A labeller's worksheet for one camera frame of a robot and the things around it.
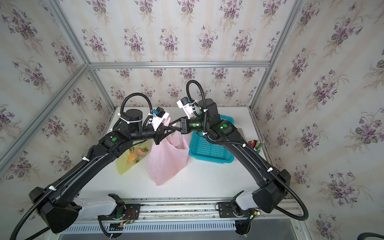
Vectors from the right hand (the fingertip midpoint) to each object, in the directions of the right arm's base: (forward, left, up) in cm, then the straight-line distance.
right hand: (172, 126), depth 63 cm
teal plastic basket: (+9, -15, -35) cm, 39 cm away
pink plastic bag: (-7, +4, -17) cm, 19 cm away
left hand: (+2, 0, -3) cm, 4 cm away
